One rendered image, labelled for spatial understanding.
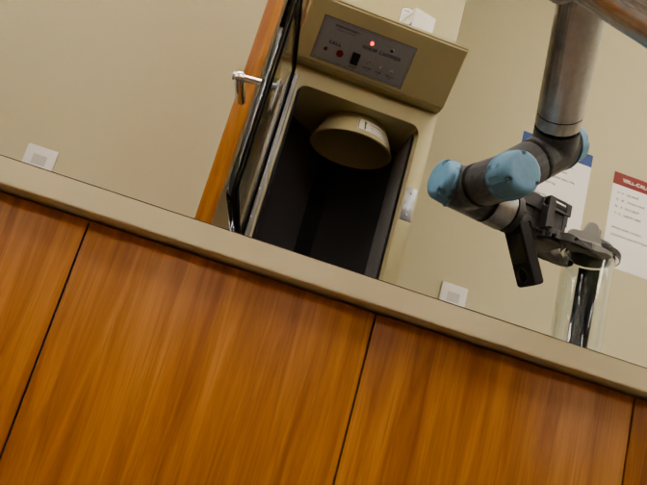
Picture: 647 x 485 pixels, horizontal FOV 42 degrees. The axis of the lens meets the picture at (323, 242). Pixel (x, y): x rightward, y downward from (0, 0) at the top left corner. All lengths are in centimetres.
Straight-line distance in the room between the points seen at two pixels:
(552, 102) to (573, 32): 12
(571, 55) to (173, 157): 106
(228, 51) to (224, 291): 104
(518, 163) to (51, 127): 116
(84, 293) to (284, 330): 29
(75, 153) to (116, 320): 88
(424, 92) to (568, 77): 44
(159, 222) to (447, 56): 73
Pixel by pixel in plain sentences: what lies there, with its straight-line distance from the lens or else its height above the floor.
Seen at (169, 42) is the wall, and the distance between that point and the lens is 218.
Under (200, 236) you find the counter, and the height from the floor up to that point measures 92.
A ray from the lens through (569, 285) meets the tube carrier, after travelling 157.
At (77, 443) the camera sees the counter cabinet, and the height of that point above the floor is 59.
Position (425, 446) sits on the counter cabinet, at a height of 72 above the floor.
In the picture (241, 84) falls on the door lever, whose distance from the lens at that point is 138.
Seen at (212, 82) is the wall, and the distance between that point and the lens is 215.
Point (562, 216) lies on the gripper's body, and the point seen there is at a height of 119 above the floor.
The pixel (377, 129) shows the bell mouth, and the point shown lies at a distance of 174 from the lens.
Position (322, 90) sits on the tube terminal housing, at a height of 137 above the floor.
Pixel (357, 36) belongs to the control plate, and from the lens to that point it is 168.
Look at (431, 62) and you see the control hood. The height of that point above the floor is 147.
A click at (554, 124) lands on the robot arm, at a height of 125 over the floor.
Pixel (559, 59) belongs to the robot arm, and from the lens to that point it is 135.
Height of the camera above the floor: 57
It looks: 18 degrees up
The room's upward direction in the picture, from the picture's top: 16 degrees clockwise
